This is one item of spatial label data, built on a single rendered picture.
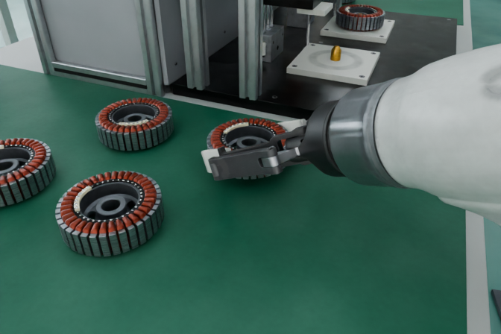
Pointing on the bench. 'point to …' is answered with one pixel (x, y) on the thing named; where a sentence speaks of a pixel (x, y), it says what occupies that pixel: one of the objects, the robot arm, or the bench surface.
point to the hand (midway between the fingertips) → (250, 146)
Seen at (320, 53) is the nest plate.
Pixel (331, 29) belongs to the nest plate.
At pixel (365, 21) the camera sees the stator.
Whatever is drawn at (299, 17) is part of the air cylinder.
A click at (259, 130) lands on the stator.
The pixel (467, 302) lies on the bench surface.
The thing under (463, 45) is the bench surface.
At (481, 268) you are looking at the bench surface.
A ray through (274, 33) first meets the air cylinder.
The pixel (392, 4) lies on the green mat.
